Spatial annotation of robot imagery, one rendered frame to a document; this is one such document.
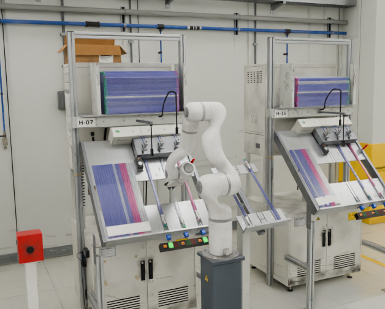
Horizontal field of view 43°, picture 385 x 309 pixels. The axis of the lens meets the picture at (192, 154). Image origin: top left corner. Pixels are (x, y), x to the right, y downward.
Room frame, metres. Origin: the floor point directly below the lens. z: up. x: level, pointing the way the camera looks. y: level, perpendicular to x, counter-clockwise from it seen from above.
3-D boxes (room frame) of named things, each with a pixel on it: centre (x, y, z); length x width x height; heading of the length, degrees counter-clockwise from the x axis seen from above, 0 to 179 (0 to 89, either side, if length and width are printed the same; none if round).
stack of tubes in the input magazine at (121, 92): (3.22, 0.34, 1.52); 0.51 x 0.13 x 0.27; 114
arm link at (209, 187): (2.40, -0.11, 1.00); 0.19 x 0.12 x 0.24; 117
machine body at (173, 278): (3.30, 0.44, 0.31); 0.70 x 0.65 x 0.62; 114
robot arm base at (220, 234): (2.41, -0.14, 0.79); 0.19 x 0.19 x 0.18
